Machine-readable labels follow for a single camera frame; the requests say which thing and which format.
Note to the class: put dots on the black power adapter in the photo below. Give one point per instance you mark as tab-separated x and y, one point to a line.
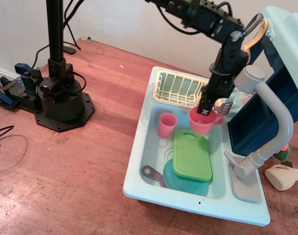
69	50

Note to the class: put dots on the teal plastic plate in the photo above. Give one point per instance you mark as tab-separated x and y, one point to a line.
175	182

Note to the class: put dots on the light blue toy sink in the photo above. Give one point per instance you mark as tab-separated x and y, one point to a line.
149	149

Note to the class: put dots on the green cutting board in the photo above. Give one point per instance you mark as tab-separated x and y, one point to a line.
191	156

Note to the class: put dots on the light blue plates in rack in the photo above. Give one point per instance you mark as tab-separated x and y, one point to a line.
234	101

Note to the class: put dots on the light blue shelf top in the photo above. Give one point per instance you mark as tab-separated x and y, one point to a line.
283	33

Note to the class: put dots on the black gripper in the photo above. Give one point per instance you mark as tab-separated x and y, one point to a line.
219	86

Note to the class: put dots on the dark blue shelf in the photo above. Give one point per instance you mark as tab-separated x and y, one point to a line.
255	124

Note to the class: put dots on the beige toy jug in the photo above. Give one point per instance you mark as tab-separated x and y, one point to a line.
282	177

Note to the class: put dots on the purple pan handle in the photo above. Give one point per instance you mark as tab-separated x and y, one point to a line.
151	173

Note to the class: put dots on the purple toy spatula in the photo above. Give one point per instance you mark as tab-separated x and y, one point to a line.
222	108

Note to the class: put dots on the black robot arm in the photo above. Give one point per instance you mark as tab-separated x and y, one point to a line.
212	20

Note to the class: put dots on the grey toy faucet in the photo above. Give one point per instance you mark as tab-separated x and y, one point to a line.
251	80

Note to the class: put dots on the pink mug with handle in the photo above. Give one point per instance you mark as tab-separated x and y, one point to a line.
202	124

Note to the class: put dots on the toy knife grey handle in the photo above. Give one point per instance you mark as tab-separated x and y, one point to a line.
255	21

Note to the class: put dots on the yellow dish brush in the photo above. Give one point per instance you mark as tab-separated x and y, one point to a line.
258	37

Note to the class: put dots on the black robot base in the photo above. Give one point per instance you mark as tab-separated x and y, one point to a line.
61	110

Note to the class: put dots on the cream dish rack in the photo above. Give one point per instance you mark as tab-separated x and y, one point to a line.
177	89

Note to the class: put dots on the blue clamp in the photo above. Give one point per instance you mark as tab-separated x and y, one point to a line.
23	91

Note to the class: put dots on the green toy vegetable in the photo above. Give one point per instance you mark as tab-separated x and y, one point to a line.
283	156

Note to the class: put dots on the pink plastic tumbler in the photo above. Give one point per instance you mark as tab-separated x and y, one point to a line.
167	123

